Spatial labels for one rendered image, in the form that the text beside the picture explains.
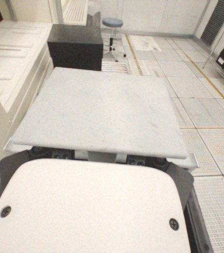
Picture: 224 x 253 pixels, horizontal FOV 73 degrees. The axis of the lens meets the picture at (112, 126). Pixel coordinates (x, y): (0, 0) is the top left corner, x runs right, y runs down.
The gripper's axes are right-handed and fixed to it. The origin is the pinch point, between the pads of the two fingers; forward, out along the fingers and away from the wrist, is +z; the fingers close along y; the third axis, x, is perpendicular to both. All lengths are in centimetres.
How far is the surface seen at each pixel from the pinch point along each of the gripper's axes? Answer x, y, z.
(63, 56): -27, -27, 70
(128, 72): -46, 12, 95
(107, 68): -46, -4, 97
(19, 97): -36, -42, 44
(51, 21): -33, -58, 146
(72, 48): -23, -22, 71
